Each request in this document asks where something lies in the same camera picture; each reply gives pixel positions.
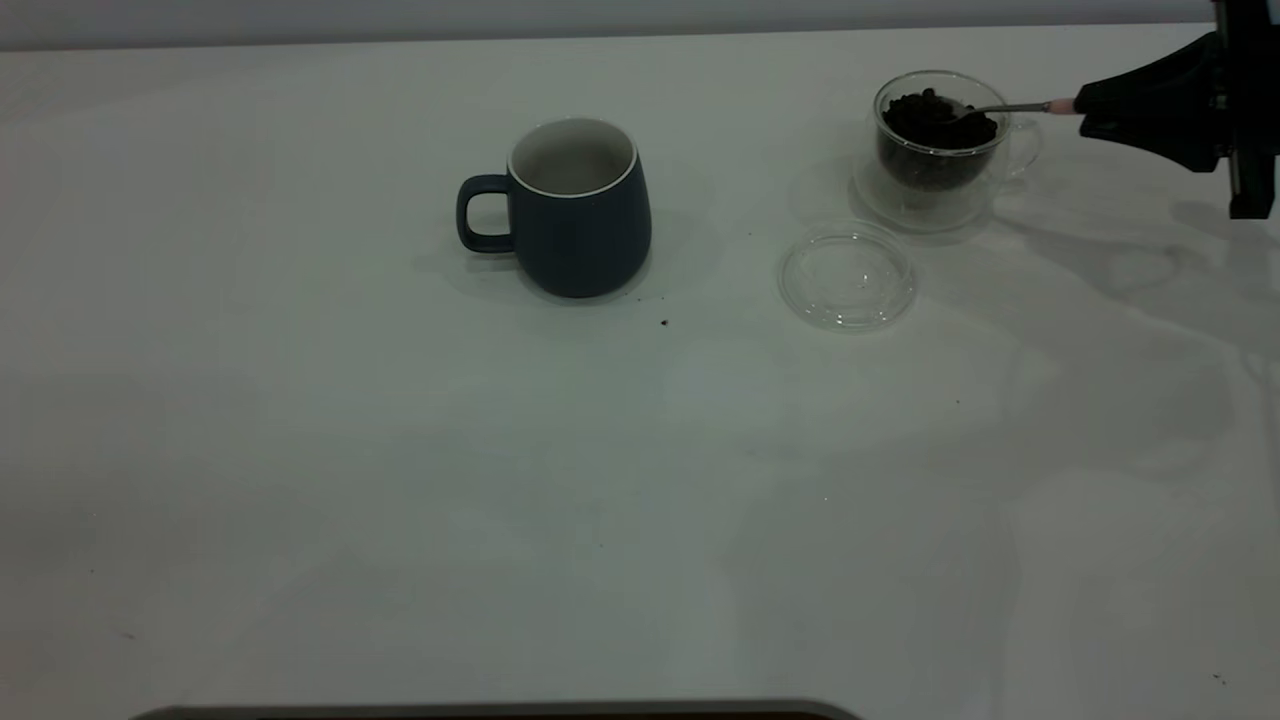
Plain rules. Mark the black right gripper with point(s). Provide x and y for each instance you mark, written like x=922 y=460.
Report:
x=1255 y=100

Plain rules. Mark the clear double-wall glass cup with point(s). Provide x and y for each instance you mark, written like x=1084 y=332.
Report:
x=905 y=200

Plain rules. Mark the dark blue ceramic mug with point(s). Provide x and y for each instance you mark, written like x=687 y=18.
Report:
x=585 y=245

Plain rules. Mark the dark coffee beans pile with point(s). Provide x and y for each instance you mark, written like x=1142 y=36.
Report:
x=930 y=150

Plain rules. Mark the round clear glass lid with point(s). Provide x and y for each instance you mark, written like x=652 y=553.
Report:
x=848 y=290

